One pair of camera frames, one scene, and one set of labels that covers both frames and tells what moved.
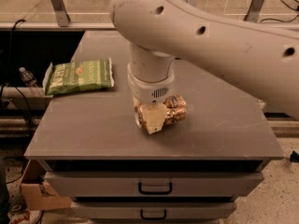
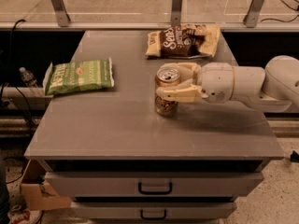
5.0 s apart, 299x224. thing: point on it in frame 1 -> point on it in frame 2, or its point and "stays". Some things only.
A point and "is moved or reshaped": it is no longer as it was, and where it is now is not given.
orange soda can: x=176 y=111 is moved or reshaped
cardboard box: x=38 y=193 stays
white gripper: x=149 y=90 -> x=215 y=79
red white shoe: x=20 y=214 stays
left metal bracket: x=59 y=7 stays
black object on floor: x=294 y=157 stays
